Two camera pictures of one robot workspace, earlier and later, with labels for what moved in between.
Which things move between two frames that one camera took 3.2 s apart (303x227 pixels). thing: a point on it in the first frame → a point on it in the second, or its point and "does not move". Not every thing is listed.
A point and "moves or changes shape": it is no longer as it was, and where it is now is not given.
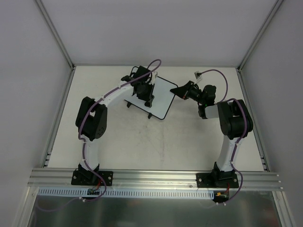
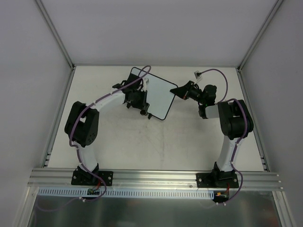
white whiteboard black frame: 163,100 does not move
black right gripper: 187,90 does not move
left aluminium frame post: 56,34 does not move
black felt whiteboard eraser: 148,104 moves or changes shape
